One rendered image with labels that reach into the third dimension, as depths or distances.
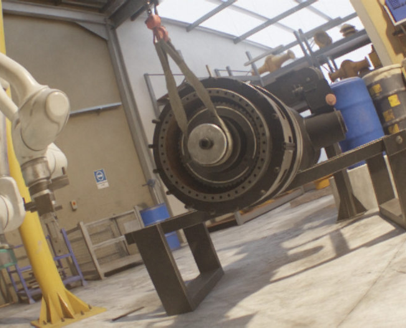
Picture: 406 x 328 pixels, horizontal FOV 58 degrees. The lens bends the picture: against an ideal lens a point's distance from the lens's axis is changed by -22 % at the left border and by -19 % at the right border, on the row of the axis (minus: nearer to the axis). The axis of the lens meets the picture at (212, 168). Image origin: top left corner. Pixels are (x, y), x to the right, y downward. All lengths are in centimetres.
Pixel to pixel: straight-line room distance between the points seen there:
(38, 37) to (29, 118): 818
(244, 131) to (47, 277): 260
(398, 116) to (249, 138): 305
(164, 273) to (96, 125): 626
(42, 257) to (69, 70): 581
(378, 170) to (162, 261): 197
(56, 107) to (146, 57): 947
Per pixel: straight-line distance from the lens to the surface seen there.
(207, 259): 381
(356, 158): 266
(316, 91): 305
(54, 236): 102
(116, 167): 870
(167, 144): 171
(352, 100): 432
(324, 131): 299
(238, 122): 170
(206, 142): 157
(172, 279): 278
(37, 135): 96
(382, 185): 372
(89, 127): 866
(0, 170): 165
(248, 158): 168
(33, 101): 96
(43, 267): 383
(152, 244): 277
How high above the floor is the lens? 67
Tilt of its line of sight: 3 degrees up
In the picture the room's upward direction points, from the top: 20 degrees counter-clockwise
